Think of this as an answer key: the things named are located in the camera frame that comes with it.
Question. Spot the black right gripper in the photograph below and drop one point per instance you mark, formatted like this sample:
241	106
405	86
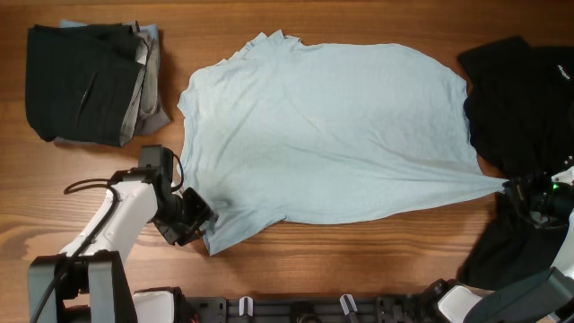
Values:
519	187

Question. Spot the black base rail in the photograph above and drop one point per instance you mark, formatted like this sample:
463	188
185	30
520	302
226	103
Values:
391	308

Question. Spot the folded grey garment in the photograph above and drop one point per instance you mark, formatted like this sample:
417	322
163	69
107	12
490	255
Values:
152	116

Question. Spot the light blue t-shirt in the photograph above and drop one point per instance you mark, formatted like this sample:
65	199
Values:
324	134

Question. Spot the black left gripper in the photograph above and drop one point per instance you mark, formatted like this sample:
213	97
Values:
203	212

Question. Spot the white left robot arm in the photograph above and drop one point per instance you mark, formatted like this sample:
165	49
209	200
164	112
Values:
86	280

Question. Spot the black clothes pile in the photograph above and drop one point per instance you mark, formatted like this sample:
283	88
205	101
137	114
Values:
520	113

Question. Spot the folded light blue garment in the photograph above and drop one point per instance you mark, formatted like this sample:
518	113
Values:
152	29

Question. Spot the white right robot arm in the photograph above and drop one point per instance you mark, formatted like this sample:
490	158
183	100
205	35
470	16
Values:
548	293

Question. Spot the folded black garment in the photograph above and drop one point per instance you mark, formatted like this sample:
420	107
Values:
82	83

